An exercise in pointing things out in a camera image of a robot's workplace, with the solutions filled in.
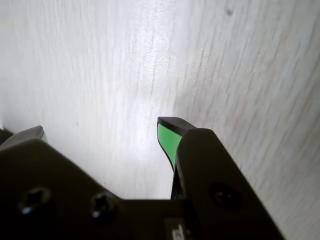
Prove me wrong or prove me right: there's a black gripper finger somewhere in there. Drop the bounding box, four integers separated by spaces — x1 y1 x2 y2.
156 116 287 240
0 125 136 240

